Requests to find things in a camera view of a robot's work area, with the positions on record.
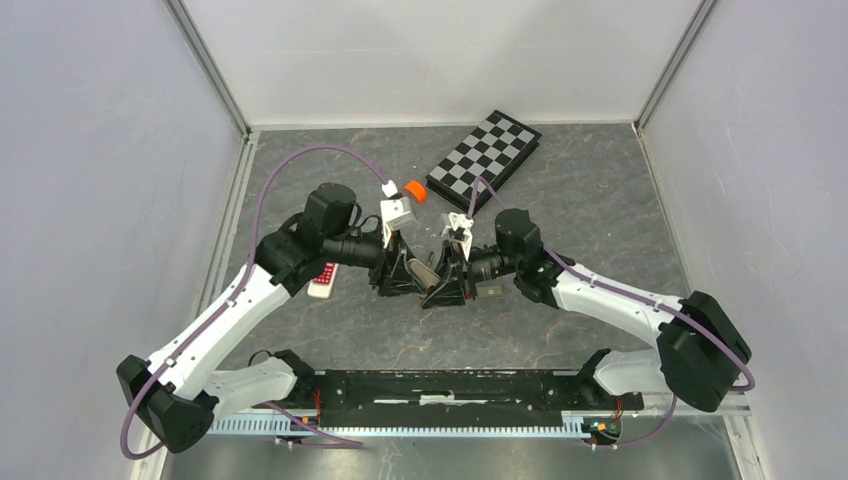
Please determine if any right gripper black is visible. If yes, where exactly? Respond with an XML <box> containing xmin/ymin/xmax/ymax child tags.
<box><xmin>420</xmin><ymin>239</ymin><xmax>521</xmax><ymax>309</ymax></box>

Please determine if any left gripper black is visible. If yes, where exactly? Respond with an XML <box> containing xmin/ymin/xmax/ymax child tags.
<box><xmin>324</xmin><ymin>220</ymin><xmax>427</xmax><ymax>298</ymax></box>

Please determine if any white beige remote control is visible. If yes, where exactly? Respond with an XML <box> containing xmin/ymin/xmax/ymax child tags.
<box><xmin>406</xmin><ymin>258</ymin><xmax>441</xmax><ymax>293</ymax></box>

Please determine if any beige battery cover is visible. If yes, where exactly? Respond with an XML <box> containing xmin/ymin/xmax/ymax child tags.
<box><xmin>477</xmin><ymin>284</ymin><xmax>503</xmax><ymax>298</ymax></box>

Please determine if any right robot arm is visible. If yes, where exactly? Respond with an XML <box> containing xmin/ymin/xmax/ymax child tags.
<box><xmin>442</xmin><ymin>208</ymin><xmax>756</xmax><ymax>412</ymax></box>

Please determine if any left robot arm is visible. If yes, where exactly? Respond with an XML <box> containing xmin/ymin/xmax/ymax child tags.
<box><xmin>116</xmin><ymin>182</ymin><xmax>415</xmax><ymax>460</ymax></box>

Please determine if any red white remote control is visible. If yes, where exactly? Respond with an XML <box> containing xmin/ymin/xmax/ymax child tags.
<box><xmin>307</xmin><ymin>262</ymin><xmax>339</xmax><ymax>300</ymax></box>

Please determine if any orange tape roll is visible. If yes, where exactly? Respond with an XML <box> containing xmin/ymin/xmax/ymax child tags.
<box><xmin>403</xmin><ymin>180</ymin><xmax>428</xmax><ymax>204</ymax></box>

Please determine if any folded black chessboard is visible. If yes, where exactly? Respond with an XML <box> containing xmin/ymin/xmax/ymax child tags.
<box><xmin>425</xmin><ymin>110</ymin><xmax>542</xmax><ymax>213</ymax></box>

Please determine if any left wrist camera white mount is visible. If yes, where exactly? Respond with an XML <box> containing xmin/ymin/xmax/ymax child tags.
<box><xmin>380</xmin><ymin>180</ymin><xmax>416</xmax><ymax>250</ymax></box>

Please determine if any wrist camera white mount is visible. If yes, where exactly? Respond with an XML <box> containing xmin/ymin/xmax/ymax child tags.
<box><xmin>380</xmin><ymin>180</ymin><xmax>416</xmax><ymax>250</ymax></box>
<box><xmin>441</xmin><ymin>212</ymin><xmax>474</xmax><ymax>260</ymax></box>

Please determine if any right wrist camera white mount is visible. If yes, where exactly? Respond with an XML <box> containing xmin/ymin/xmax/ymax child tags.
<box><xmin>441</xmin><ymin>212</ymin><xmax>474</xmax><ymax>260</ymax></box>

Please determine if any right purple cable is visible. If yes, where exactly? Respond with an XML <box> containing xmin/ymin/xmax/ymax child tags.
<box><xmin>466</xmin><ymin>176</ymin><xmax>757</xmax><ymax>452</ymax></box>

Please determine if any purple cable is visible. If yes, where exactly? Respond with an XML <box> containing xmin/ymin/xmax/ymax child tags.
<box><xmin>466</xmin><ymin>176</ymin><xmax>757</xmax><ymax>452</ymax></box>
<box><xmin>119</xmin><ymin>144</ymin><xmax>392</xmax><ymax>461</ymax></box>

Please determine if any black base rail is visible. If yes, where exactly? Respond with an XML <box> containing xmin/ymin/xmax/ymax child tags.
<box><xmin>280</xmin><ymin>369</ymin><xmax>644</xmax><ymax>428</ymax></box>

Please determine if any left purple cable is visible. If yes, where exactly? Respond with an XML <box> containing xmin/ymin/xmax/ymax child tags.
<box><xmin>119</xmin><ymin>144</ymin><xmax>392</xmax><ymax>461</ymax></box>

